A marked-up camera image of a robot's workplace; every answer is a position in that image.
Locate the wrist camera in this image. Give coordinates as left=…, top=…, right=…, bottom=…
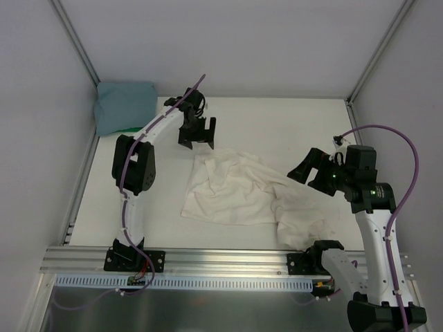
left=329, top=136, right=350, bottom=165
left=198, top=98, right=208, bottom=113

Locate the white t-shirt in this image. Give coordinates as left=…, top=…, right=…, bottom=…
left=181, top=149, right=334, bottom=250

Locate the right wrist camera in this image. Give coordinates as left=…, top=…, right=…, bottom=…
left=329, top=136, right=350, bottom=165

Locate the aluminium mounting rail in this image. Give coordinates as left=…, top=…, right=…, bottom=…
left=39, top=243, right=416, bottom=282

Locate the aluminium frame post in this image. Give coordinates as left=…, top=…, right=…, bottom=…
left=48, top=0, right=100, bottom=87
left=347, top=0, right=416, bottom=106

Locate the left aluminium frame post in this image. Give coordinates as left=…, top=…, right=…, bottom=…
left=48, top=0, right=100, bottom=87

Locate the right aluminium frame post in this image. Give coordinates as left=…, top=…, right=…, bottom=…
left=347, top=0, right=416, bottom=106

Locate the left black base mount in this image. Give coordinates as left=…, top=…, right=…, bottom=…
left=103, top=246, right=166, bottom=273

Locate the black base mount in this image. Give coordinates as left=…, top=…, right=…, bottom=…
left=286, top=246, right=329, bottom=276
left=103, top=246, right=166, bottom=273

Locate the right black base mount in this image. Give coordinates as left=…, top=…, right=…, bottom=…
left=286, top=246, right=329, bottom=276

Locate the white slotted cable duct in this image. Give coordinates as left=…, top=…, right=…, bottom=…
left=55, top=274, right=314, bottom=293

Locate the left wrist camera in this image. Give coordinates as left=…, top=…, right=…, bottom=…
left=198, top=98, right=208, bottom=113

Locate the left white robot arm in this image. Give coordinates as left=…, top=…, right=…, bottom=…
left=111, top=87, right=216, bottom=270

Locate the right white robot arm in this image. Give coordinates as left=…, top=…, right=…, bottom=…
left=287, top=145, right=427, bottom=331

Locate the folded green t-shirt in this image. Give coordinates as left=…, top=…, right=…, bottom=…
left=116, top=127, right=142, bottom=133

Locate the folded blue t-shirt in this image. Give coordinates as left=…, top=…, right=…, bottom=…
left=93, top=82, right=158, bottom=136

